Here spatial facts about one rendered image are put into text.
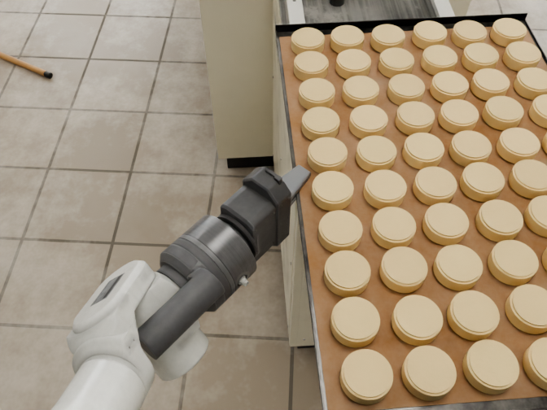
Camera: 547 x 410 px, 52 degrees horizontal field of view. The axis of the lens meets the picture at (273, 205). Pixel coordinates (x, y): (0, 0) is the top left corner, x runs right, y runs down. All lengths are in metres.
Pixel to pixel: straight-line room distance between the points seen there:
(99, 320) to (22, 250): 1.47
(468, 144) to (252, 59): 0.99
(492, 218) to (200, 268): 0.34
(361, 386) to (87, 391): 0.25
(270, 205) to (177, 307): 0.16
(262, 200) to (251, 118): 1.18
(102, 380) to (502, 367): 0.37
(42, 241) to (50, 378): 0.47
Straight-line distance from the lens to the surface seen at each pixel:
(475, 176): 0.72
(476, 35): 0.93
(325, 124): 0.74
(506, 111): 0.82
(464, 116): 0.79
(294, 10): 1.15
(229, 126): 1.83
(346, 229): 0.64
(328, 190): 0.67
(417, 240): 0.67
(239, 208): 0.63
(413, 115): 0.77
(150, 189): 2.01
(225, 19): 1.56
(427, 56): 0.87
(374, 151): 0.72
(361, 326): 0.59
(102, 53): 2.58
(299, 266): 1.18
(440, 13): 1.19
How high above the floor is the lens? 1.56
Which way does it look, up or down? 54 degrees down
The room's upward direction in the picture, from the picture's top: straight up
